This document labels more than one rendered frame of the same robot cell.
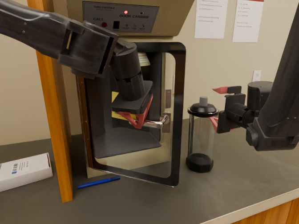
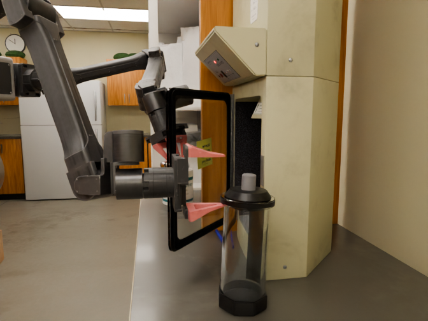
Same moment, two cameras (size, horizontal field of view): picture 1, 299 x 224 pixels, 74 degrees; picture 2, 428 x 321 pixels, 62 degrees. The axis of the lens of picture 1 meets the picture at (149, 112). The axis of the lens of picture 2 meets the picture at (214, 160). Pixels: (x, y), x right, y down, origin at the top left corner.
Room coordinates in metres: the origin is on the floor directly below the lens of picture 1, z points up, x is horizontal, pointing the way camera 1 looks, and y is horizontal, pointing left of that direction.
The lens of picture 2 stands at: (0.73, -0.88, 1.33)
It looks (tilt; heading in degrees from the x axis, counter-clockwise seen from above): 8 degrees down; 101
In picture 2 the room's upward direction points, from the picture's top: straight up
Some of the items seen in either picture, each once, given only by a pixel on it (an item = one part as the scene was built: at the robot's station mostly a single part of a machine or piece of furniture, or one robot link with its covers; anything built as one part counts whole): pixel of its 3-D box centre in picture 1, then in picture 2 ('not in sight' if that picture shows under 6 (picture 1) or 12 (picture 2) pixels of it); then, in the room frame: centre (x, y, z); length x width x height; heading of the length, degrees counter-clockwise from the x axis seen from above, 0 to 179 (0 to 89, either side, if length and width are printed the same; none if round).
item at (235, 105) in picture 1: (239, 114); (163, 182); (0.52, -0.25, 1.20); 0.07 x 0.07 x 0.10; 21
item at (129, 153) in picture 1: (128, 117); (202, 164); (0.52, 0.06, 1.19); 0.30 x 0.01 x 0.40; 70
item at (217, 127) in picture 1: (220, 118); (200, 199); (0.58, -0.22, 1.17); 0.09 x 0.07 x 0.07; 21
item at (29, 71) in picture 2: not in sight; (36, 80); (-0.17, 0.34, 1.45); 0.09 x 0.08 x 0.12; 83
